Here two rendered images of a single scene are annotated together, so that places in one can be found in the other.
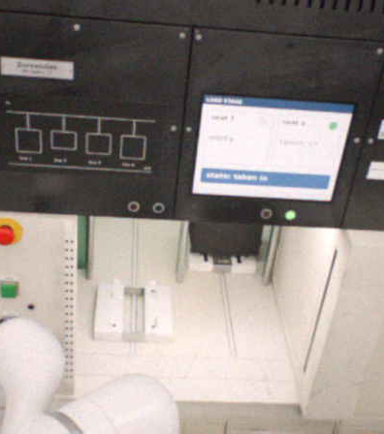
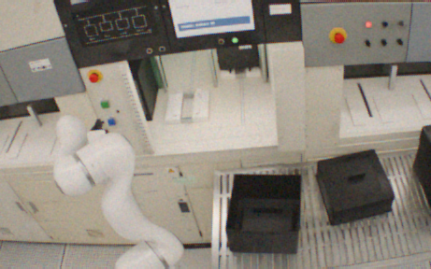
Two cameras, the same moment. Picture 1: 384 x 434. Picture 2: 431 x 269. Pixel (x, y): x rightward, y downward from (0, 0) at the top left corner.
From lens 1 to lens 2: 0.44 m
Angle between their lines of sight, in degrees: 16
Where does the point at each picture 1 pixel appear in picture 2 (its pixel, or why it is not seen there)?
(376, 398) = (320, 136)
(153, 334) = (196, 118)
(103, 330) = (169, 119)
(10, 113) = (79, 21)
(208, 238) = (227, 60)
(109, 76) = not seen: outside the picture
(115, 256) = (181, 77)
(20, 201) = (96, 60)
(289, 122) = not seen: outside the picture
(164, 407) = (120, 146)
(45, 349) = (71, 126)
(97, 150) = (122, 27)
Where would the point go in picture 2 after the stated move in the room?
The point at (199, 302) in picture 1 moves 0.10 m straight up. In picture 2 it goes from (226, 96) to (223, 81)
